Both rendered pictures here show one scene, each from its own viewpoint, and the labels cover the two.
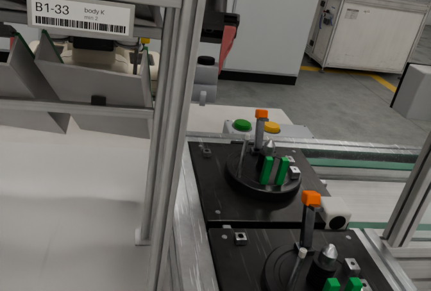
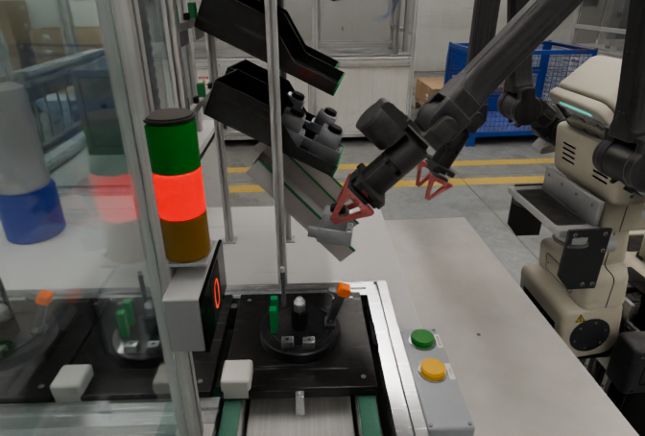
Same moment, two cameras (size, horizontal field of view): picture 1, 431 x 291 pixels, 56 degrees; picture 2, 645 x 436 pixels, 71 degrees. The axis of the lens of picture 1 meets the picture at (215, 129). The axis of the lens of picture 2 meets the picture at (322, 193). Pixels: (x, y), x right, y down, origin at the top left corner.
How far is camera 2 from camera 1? 108 cm
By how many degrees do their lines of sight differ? 89
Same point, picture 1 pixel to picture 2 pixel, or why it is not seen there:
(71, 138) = (412, 267)
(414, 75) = not seen: hidden behind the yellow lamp
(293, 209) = (248, 348)
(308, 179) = (298, 375)
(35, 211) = (311, 263)
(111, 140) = (420, 288)
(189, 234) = (232, 290)
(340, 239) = (200, 374)
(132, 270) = not seen: hidden behind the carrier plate
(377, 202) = not seen: outside the picture
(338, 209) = (227, 370)
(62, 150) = (390, 264)
